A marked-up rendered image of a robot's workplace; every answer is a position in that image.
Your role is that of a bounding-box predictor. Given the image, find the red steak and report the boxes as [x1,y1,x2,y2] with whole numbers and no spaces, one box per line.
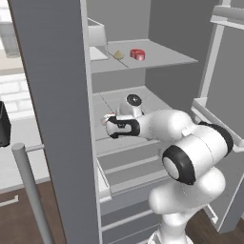
[129,48,147,62]

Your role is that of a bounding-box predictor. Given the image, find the grey fridge door with handle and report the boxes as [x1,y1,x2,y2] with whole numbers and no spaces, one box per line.
[8,0,100,244]

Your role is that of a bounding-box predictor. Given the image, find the beige garlic bulb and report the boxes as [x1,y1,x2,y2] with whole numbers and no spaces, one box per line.
[113,49,126,61]

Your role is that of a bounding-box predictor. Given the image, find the grey fridge door handle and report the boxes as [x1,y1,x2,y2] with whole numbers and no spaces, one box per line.
[11,142,55,244]

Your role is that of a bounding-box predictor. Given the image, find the grey fridge door with racks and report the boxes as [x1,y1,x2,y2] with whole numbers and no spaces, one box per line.
[190,0,244,235]

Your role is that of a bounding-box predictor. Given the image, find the grey fridge drawer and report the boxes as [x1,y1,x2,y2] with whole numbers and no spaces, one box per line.
[95,139,179,217]

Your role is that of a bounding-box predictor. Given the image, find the white drawer handle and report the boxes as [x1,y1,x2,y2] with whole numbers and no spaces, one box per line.
[0,194,20,208]

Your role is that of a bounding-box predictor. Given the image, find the black countertop appliance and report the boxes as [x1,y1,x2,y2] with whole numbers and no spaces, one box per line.
[0,100,12,148]

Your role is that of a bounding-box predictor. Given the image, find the grey fridge shelf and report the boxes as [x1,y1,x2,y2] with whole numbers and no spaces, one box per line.
[90,38,199,75]
[91,85,174,142]

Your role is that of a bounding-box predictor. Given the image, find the grey fridge body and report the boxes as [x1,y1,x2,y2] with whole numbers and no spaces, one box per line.
[79,0,223,244]

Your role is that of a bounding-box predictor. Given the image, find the brown cabinet drawer front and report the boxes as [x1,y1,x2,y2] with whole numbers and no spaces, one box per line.
[0,180,66,244]

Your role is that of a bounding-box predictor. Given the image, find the white box container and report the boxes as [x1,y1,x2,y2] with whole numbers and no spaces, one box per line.
[87,17,111,62]

